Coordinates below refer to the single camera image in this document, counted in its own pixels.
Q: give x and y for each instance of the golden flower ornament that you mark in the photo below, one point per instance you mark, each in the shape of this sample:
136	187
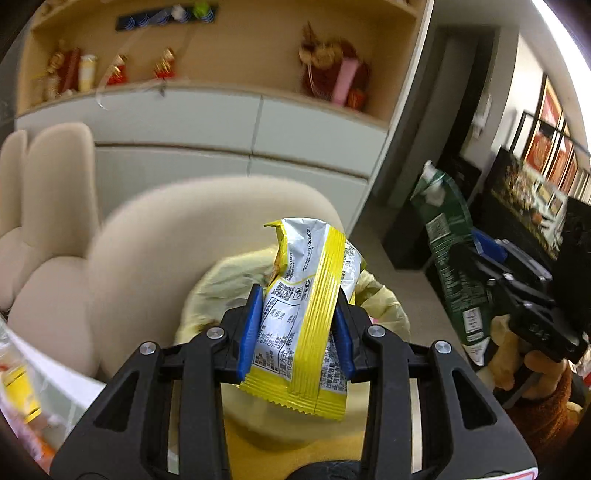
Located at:
55	57

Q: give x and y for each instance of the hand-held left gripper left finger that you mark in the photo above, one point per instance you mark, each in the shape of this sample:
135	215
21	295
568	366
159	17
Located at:
247	327

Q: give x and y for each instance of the person's right forearm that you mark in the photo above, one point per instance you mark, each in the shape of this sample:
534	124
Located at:
549	424

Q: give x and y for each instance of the white cabinet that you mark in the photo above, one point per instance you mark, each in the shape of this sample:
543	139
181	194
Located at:
207	134

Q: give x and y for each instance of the beige chair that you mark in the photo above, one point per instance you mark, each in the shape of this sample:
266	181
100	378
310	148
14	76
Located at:
55	207
9	184
161	240

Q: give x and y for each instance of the red gift box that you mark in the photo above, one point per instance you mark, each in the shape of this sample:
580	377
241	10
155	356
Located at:
71	69

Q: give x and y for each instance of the green white milk pouch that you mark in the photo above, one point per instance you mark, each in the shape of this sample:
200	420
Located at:
443	230

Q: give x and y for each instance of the wooden shelf unit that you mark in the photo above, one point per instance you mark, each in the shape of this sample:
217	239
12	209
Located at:
240	46

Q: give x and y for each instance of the red framed painting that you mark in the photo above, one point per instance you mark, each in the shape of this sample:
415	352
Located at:
550	104

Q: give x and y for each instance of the glass jar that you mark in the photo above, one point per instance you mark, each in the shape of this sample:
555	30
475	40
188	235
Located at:
48	87

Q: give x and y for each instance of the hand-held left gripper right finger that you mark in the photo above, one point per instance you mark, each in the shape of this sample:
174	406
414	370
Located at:
344	341

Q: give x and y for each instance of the white yellow tumbler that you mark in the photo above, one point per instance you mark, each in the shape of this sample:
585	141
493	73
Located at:
87	71

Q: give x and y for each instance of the person's right hand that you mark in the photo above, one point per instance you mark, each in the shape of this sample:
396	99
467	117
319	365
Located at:
505	360

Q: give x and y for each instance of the red gold figurine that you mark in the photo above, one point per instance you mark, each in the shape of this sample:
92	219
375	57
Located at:
165	64
116	71

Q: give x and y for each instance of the white wall intercom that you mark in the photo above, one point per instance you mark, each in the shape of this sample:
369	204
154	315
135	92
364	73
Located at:
481	115

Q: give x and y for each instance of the red plush decoration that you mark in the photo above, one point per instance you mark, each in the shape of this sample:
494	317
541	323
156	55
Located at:
318	64

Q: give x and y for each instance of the pink bottle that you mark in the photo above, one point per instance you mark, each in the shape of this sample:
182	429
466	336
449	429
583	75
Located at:
345	81

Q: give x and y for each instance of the yellow silver snack wrapper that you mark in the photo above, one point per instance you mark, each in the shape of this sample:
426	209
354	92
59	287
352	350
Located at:
300	314

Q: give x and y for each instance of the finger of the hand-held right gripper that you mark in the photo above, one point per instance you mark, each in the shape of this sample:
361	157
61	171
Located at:
475	267
489	244

